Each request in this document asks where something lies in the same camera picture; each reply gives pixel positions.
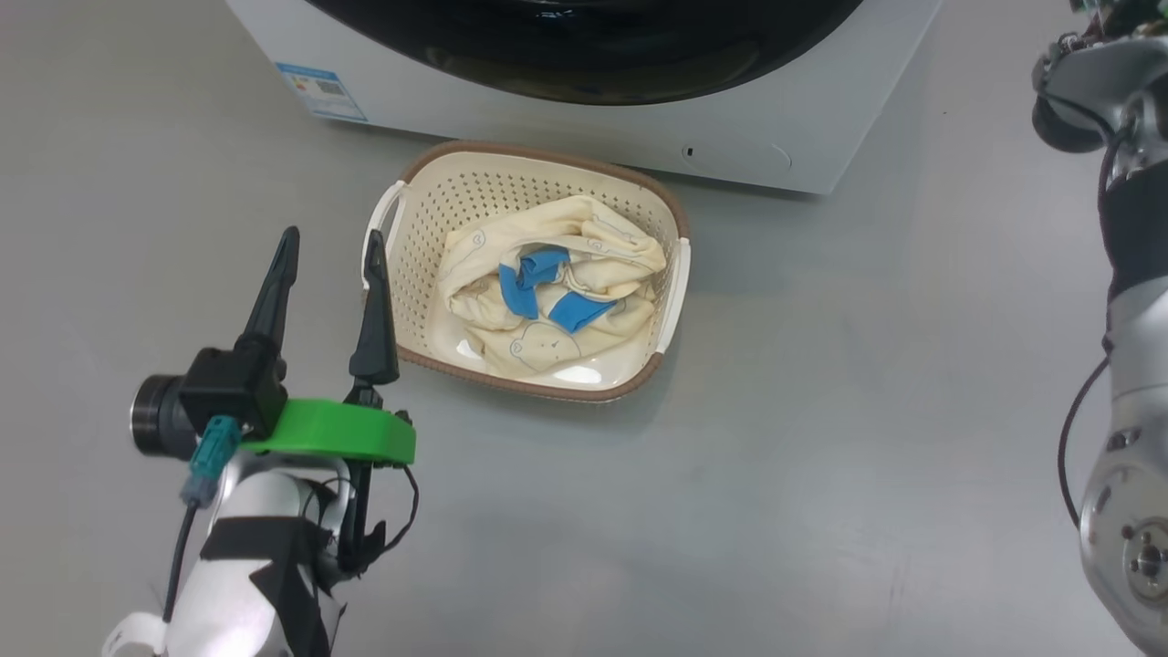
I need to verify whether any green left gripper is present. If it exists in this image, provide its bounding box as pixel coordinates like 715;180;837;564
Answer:
239;226;417;466

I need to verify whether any white front-load washing machine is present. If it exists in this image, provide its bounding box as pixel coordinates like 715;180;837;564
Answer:
225;0;944;195

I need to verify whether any thin black left gripper cable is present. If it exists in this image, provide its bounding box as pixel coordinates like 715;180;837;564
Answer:
306;461;421;576

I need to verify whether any blue energy label sticker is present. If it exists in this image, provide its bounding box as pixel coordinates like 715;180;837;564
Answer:
276;62;369;123

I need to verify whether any cream garment with blue trim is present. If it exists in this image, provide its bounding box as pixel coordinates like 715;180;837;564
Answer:
438;194;668;377

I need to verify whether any cream perforated laundry basket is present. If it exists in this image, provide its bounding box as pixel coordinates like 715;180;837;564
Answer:
362;140;692;403

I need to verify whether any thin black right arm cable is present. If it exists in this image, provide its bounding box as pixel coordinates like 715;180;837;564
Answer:
1057;356;1110;530

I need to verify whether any round dark washing machine door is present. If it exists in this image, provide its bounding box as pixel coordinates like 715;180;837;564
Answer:
306;0;863;106

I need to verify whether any teal left camera connector cable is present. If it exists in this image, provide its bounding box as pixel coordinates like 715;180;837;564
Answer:
162;415;245;621

